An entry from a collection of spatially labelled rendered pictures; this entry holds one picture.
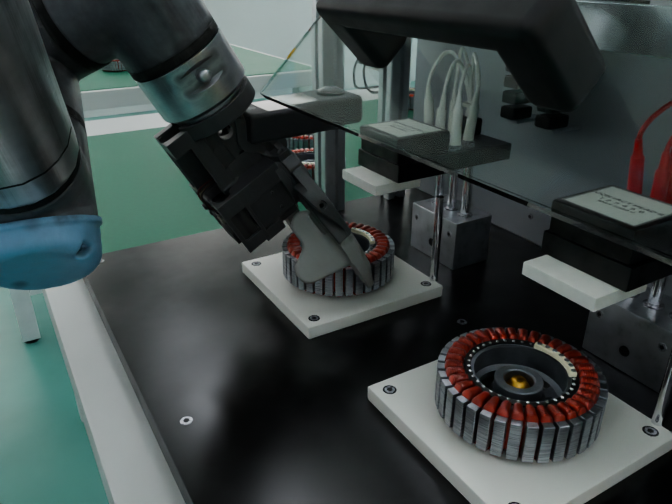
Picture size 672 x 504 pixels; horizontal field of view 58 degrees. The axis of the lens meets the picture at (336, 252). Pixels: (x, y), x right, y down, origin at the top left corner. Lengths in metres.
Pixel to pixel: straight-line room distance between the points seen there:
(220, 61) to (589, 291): 0.30
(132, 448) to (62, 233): 0.17
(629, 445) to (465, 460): 0.11
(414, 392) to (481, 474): 0.09
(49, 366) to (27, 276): 1.57
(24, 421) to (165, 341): 1.27
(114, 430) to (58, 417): 1.28
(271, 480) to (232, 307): 0.22
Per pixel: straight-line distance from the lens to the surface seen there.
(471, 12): 0.18
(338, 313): 0.55
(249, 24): 5.39
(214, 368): 0.51
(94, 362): 0.58
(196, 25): 0.46
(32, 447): 1.72
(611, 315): 0.53
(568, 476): 0.42
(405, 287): 0.59
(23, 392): 1.91
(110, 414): 0.52
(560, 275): 0.43
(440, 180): 0.68
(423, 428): 0.43
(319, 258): 0.52
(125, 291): 0.64
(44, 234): 0.39
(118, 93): 1.86
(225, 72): 0.47
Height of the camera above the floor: 1.07
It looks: 26 degrees down
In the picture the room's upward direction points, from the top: straight up
